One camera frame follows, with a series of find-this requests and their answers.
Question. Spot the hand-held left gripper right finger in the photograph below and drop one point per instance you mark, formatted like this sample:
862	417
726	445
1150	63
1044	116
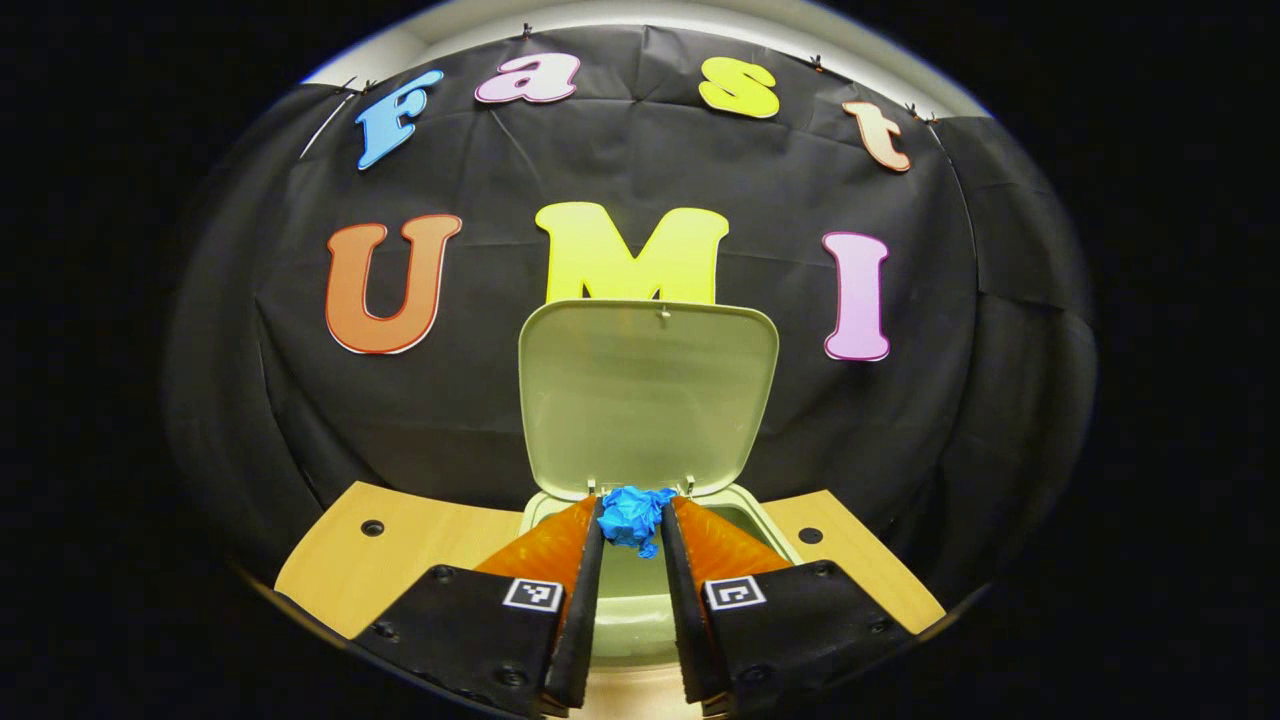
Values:
790	630

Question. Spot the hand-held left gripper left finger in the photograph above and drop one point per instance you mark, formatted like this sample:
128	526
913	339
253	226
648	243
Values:
470	630

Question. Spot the blue paper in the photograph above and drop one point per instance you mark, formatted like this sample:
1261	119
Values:
632	515

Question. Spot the green desktop garbage bin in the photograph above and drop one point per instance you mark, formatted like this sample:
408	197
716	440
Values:
645	400

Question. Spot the wooden desktop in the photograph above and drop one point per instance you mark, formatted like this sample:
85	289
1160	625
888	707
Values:
400	545

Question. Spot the black backdrop cloth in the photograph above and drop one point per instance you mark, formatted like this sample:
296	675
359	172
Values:
480	400

